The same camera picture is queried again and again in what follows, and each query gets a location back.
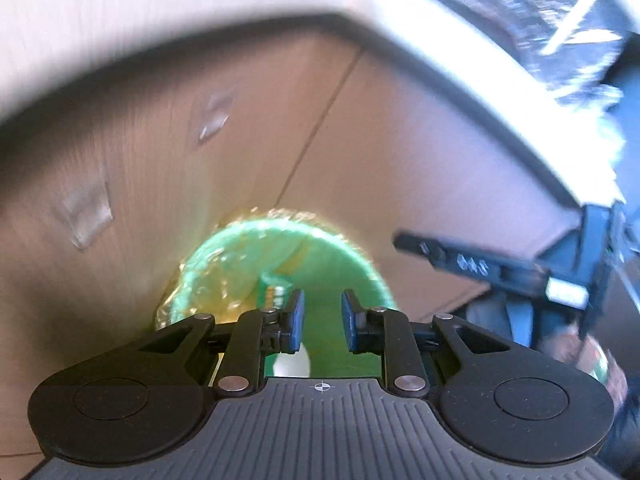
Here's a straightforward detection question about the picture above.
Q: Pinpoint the brown green wrapper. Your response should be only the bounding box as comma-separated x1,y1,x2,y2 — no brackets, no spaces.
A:
540,330,629,413

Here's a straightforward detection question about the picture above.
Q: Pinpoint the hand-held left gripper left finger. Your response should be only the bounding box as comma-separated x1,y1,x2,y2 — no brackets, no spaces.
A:
135,287,307,398

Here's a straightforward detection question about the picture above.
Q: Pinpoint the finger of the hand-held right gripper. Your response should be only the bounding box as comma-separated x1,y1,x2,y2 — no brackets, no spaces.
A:
394,230,549,292

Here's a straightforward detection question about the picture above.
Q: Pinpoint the clear tape piece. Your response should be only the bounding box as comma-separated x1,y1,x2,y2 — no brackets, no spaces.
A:
52,180,116,251
187,92,236,144

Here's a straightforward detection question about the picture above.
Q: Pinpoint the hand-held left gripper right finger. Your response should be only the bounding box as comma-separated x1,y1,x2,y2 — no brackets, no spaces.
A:
341,289,512,398

